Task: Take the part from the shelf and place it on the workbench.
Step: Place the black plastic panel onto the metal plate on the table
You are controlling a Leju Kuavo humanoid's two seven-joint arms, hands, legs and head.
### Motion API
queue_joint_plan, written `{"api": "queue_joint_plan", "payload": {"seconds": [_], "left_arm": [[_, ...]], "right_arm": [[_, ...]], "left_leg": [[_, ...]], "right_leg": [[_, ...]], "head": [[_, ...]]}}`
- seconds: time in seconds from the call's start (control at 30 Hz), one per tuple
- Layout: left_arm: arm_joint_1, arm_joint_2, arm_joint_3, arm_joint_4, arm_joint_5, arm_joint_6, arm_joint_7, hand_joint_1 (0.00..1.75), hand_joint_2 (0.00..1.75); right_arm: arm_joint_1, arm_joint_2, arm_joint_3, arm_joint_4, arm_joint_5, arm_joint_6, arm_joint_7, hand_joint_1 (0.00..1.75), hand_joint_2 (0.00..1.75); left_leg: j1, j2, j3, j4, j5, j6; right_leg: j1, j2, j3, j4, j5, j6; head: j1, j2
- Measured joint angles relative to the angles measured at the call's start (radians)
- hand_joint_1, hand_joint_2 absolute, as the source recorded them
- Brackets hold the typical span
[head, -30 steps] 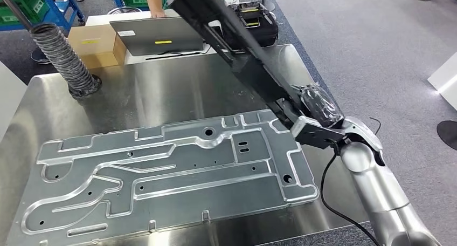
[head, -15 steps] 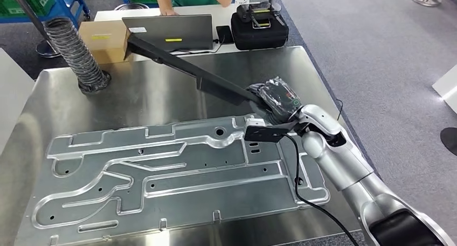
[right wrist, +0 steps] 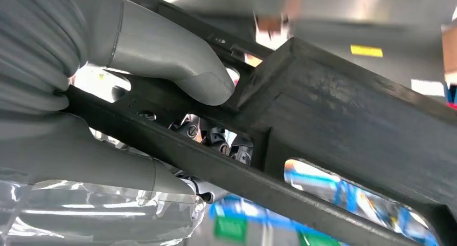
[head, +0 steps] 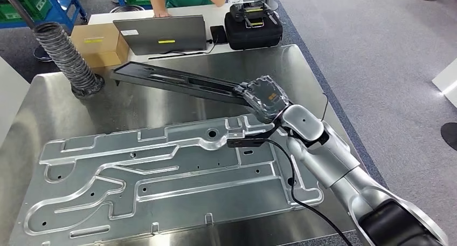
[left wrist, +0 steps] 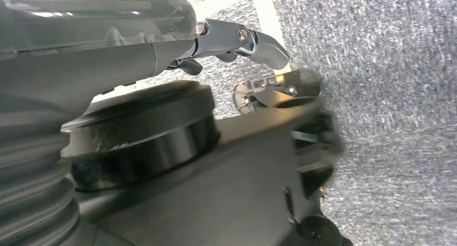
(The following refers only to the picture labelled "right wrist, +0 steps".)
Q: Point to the yellow label sticker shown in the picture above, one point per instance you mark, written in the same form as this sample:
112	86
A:
366	51

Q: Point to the blue storage rack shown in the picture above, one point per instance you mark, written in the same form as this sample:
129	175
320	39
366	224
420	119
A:
257	215

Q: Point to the cardboard box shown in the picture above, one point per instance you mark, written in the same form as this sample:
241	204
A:
450	51

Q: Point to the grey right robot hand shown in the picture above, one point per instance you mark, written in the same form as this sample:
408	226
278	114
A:
160	44

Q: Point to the green plastic bin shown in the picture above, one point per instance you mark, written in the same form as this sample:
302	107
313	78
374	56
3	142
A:
230	229

